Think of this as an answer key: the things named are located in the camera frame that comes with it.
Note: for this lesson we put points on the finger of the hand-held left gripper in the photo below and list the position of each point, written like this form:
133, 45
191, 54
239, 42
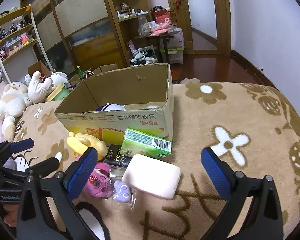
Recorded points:
22, 145
46, 165

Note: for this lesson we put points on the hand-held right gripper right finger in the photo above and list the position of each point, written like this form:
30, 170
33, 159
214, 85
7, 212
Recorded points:
215, 172

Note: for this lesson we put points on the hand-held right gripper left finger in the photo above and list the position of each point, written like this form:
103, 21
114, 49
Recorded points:
82, 172

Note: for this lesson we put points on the pink plush toy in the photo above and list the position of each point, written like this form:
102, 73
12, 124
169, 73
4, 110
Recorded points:
102, 177

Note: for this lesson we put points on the yellow plush toy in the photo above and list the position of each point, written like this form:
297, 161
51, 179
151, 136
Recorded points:
82, 142

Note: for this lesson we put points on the black tissue pack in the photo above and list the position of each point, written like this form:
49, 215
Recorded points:
115, 155

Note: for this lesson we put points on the purple toy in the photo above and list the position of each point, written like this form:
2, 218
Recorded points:
122, 191

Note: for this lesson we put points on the green tissue pack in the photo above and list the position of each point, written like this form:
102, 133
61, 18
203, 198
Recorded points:
140, 142

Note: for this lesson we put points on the white soft item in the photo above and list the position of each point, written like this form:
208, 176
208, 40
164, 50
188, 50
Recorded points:
152, 105

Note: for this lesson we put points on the white and tan duck plush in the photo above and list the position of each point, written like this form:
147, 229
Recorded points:
10, 100

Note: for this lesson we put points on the white long-eared plush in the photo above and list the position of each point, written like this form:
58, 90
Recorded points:
37, 87

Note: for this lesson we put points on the green and yellow container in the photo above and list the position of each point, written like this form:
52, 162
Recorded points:
60, 93

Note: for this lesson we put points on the brown floral blanket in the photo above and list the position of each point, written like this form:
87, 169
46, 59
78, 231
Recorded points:
202, 110

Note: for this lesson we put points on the small pale blue plush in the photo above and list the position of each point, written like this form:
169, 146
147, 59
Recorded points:
27, 80

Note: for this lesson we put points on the purple and white plush ball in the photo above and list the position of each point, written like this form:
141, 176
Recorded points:
112, 107

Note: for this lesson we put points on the white fluffy plush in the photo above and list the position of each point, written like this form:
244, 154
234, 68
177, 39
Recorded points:
58, 78

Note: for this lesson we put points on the small brown cardboard box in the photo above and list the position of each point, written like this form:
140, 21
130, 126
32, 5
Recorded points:
37, 67

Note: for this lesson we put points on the green bottle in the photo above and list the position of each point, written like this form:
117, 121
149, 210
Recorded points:
79, 71

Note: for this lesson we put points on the beige slippers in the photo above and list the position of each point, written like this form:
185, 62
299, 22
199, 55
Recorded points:
190, 80

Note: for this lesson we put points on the wooden toy shelf rack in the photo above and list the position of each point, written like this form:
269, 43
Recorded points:
17, 42

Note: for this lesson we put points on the row of small figurines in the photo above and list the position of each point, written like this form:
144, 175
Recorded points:
12, 38

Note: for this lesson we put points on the flat cardboard box flaps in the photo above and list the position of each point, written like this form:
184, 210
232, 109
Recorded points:
107, 68

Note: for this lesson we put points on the clear plastic storage box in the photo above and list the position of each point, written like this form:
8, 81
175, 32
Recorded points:
176, 55

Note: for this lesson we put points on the striped plush pile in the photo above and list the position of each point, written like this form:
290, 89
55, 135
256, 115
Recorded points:
143, 55

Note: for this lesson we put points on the wooden corner shelf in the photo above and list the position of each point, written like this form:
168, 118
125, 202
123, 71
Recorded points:
115, 35

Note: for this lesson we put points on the small dark table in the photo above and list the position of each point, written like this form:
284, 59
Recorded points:
162, 37

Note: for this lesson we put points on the wooden wardrobe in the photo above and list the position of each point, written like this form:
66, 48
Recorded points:
90, 12

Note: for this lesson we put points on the pink packets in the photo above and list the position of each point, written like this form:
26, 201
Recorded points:
160, 28

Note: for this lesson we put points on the clear jar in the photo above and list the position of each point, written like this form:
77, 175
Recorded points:
143, 26

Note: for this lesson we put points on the wooden door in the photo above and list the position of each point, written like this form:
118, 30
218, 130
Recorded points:
182, 17

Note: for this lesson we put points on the red bag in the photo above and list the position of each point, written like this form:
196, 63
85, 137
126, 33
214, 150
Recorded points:
162, 17

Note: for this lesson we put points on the row of small bottles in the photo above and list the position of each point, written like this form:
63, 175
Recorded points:
130, 11

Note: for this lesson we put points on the wooden door frame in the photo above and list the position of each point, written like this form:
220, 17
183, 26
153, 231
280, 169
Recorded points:
221, 17

